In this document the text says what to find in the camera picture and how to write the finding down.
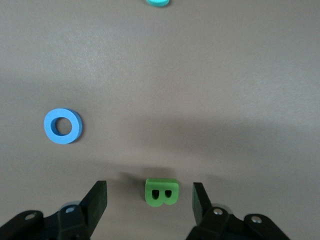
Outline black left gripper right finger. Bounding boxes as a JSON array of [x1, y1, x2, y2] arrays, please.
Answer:
[[184, 181, 292, 240]]

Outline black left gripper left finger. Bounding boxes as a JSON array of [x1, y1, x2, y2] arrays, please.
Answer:
[[0, 180, 108, 240]]

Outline green foam letter B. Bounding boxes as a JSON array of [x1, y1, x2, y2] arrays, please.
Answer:
[[144, 177, 179, 208]]

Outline blue foam letter O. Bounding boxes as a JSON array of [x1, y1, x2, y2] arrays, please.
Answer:
[[43, 107, 84, 145]]

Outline brown paper table cover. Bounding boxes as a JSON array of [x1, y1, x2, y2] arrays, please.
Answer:
[[0, 0, 320, 240]]

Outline teal foam letter C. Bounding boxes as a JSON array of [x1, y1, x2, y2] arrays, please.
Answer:
[[145, 0, 171, 8]]

